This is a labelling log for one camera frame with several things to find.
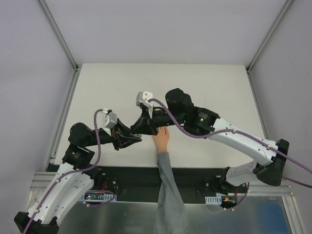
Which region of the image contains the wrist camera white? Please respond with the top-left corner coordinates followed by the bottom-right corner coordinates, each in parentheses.
top-left (100, 109), bottom-right (117, 136)
top-left (136, 91), bottom-right (154, 118)

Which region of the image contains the right white cable duct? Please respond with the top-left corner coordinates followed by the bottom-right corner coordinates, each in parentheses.
top-left (205, 195), bottom-right (222, 205)

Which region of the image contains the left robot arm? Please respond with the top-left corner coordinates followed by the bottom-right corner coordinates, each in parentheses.
top-left (14, 120), bottom-right (142, 234)

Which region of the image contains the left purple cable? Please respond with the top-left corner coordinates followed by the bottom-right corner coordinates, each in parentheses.
top-left (23, 109), bottom-right (115, 234)

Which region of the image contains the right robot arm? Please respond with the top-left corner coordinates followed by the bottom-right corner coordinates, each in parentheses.
top-left (131, 88), bottom-right (289, 195)

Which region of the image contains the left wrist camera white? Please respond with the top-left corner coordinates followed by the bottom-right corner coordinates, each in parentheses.
top-left (100, 109), bottom-right (117, 136)

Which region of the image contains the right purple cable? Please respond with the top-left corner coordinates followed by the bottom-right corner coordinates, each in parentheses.
top-left (146, 98), bottom-right (312, 215)

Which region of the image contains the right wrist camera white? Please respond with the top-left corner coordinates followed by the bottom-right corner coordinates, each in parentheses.
top-left (136, 91), bottom-right (154, 118)

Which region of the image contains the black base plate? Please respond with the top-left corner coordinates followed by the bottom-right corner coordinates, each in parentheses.
top-left (92, 166), bottom-right (247, 204)

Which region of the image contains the grey sleeve forearm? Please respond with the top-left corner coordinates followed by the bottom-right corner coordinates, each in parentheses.
top-left (154, 152), bottom-right (190, 234)

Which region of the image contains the left white cable duct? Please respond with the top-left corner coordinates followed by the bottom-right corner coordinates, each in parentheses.
top-left (79, 193), bottom-right (117, 203)

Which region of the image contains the aluminium frame post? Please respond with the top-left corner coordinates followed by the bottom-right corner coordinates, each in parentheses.
top-left (246, 0), bottom-right (295, 74)
top-left (37, 0), bottom-right (79, 72)

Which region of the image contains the right aluminium frame post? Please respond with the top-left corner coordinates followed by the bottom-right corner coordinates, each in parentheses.
top-left (246, 0), bottom-right (295, 74)

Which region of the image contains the left aluminium frame post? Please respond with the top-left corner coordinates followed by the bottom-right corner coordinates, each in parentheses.
top-left (37, 0), bottom-right (79, 72)

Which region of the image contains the purple cable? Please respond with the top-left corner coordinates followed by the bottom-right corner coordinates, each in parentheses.
top-left (23, 109), bottom-right (115, 234)
top-left (146, 98), bottom-right (312, 215)

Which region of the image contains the aluminium rail bar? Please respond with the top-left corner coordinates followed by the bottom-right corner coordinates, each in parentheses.
top-left (30, 172), bottom-right (294, 196)

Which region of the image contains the mannequin hand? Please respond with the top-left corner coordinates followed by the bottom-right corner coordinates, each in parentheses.
top-left (152, 127), bottom-right (170, 154)

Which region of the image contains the white cable duct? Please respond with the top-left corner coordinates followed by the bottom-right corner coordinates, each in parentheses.
top-left (205, 195), bottom-right (222, 205)
top-left (79, 193), bottom-right (117, 203)

